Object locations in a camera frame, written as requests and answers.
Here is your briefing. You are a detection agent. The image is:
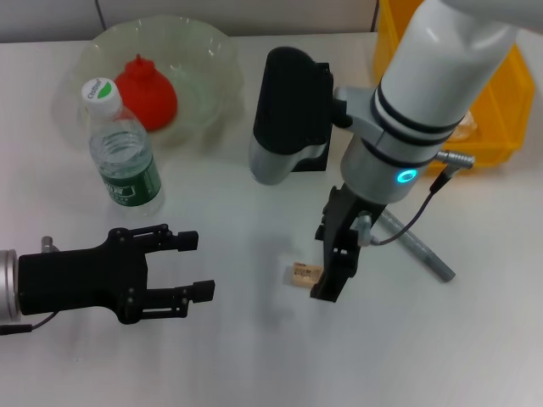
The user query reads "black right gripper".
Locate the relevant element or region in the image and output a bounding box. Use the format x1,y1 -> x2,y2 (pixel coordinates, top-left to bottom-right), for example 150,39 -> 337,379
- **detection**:
311,181 -> 388,304

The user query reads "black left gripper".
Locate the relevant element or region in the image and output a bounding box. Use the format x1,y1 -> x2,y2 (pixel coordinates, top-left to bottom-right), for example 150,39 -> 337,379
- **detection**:
18,222 -> 217,326

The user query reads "beige eraser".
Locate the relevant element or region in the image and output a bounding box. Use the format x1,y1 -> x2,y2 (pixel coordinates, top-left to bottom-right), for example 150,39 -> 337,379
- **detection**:
289,261 -> 326,290

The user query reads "grey marker pen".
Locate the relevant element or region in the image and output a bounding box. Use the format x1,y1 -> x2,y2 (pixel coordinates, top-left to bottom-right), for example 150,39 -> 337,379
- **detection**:
375,209 -> 457,282

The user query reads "clear water bottle green label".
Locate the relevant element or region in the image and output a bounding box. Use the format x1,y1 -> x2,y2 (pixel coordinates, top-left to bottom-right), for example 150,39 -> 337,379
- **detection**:
81,77 -> 165,217

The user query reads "white paper ball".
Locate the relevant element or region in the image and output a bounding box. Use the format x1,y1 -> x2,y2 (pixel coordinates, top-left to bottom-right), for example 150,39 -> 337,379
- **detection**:
456,112 -> 479,142

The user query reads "black mesh pen holder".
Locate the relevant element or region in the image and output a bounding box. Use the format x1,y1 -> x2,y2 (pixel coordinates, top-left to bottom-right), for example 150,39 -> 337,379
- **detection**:
290,62 -> 336,173

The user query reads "red-orange toy fruit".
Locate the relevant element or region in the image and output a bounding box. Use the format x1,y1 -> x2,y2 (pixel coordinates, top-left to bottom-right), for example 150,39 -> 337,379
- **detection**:
114,53 -> 178,132

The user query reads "pale green glass fruit plate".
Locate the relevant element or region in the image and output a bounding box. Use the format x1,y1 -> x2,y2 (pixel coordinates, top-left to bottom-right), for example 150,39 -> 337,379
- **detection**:
53,15 -> 246,152

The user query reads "yellow plastic bin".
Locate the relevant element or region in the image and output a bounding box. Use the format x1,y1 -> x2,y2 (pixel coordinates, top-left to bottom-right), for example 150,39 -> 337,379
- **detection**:
372,0 -> 535,177

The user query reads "left gripper cable with connector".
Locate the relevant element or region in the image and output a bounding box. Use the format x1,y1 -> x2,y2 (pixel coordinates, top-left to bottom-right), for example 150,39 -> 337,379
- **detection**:
0,236 -> 59,337

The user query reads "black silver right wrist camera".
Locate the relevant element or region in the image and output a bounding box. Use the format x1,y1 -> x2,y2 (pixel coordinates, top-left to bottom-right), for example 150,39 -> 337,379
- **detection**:
248,46 -> 330,186

